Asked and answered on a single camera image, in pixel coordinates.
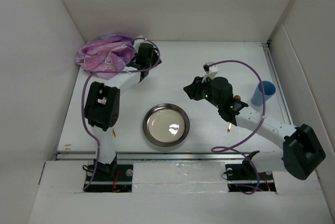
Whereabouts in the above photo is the round metal plate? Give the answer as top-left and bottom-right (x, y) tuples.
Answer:
(142, 103), (190, 148)

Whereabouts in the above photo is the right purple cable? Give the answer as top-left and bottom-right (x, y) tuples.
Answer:
(210, 60), (269, 195)

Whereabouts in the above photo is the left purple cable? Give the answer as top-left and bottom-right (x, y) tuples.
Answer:
(81, 38), (161, 191)

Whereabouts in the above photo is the gold spoon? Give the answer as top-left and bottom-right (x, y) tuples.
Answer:
(227, 95), (241, 133)

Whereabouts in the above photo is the blue plastic cup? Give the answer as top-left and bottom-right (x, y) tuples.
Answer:
(251, 81), (276, 106)

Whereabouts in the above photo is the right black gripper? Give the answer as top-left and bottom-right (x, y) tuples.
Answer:
(183, 74), (222, 109)

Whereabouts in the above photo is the purple pink printed cloth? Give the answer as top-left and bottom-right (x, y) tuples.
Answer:
(74, 34), (136, 80)

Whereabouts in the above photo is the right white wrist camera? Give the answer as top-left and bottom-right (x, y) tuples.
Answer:
(202, 62), (218, 83)

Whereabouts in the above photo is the purple cable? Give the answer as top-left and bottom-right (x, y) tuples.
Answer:
(210, 60), (269, 195)
(81, 38), (161, 191)

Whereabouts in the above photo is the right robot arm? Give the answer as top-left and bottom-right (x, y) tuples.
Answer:
(183, 77), (326, 180)

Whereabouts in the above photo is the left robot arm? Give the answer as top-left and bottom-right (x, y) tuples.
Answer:
(81, 37), (161, 189)

